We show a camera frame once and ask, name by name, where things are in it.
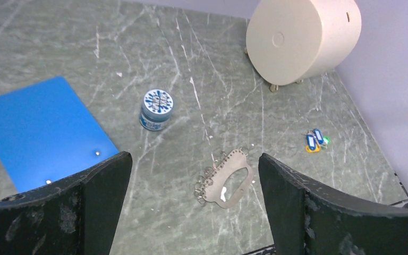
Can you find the green key tag on table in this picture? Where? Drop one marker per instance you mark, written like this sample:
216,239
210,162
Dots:
326,141

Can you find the blue key tag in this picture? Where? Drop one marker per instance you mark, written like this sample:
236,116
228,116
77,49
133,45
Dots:
319,137
311,142

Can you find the metal key holder plate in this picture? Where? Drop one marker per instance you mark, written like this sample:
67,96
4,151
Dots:
210,186

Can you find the cream cylindrical container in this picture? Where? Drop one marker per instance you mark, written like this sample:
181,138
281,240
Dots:
289,41

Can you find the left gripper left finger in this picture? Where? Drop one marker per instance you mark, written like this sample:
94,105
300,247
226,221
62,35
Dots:
77,214

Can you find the blue key tag on table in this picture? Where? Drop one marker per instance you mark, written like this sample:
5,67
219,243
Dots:
319,137

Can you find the blue flat board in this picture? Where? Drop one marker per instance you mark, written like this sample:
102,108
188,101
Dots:
47,133

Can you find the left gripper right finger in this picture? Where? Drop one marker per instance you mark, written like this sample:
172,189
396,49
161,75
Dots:
308,217

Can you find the yellow key tag on table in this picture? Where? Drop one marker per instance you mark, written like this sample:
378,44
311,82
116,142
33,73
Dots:
317,148

